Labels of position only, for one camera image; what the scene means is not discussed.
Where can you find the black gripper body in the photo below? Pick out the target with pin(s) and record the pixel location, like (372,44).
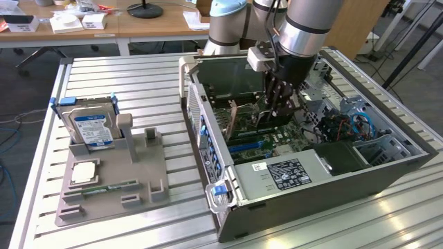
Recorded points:
(294,67)

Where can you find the black graphics card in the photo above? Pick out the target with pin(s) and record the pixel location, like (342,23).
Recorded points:
(277,124)

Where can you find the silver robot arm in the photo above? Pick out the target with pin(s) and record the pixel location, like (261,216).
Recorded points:
(305,31)

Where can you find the large metal disk bay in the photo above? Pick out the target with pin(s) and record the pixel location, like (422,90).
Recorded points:
(316,103)

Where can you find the green motherboard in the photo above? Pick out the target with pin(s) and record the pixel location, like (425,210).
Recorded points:
(288,140)

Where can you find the green RAM stick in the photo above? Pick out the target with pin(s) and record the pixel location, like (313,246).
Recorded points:
(249,134)
(102,188)

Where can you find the blue expansion slot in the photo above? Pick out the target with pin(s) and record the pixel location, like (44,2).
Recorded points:
(246,147)

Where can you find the wooden cabinet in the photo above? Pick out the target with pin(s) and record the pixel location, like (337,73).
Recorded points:
(364,26)

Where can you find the black air shroud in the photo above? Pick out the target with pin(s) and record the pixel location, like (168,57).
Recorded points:
(342,158)

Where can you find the grey power supply unit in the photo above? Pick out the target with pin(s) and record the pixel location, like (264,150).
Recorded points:
(257,181)

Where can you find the black tripod pole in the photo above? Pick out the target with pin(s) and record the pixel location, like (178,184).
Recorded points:
(409,54)

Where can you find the small metal disk bay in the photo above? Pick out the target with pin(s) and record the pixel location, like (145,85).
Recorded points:
(385,150)

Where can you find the stack of papers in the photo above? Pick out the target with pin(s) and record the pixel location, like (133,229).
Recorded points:
(194,23)

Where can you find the cardboard box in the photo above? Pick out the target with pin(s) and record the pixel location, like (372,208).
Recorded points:
(202,6)

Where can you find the open dark PC case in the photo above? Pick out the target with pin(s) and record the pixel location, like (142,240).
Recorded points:
(312,197)

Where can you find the blue case latch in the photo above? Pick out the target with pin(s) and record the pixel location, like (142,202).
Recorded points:
(220,192)

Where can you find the black lamp base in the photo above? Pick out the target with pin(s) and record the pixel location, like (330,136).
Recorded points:
(145,11)

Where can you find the hard disk in blue carrier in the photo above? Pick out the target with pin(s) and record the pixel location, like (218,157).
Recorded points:
(92,127)

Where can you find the plain white box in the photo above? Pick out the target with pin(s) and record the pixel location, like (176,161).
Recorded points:
(94,22)

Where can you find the silver CPU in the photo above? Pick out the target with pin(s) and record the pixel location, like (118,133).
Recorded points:
(85,172)

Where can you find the grey parts rack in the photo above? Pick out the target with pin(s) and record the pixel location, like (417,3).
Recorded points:
(112,205)

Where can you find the white box with round hole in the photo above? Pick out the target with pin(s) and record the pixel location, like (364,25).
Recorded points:
(66,24)

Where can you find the black chair base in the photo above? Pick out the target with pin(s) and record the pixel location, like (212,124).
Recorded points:
(38,55)

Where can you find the wooden desk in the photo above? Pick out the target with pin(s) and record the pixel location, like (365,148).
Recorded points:
(42,36)

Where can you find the white labelled box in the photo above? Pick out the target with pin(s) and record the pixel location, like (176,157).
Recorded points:
(25,28)

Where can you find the flat black box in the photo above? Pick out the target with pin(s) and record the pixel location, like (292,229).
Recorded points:
(20,19)

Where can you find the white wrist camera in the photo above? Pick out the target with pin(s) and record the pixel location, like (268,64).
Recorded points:
(258,61)

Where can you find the white table frame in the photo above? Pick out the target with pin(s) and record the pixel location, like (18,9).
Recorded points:
(394,26)

